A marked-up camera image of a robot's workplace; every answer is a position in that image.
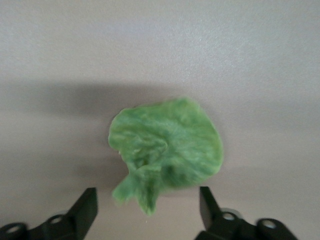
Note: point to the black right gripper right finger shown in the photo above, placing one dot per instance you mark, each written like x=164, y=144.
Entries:
x=212, y=220

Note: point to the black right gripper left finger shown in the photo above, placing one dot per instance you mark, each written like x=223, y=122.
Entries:
x=80, y=220

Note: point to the green lettuce leaf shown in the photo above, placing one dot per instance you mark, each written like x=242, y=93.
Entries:
x=175, y=140

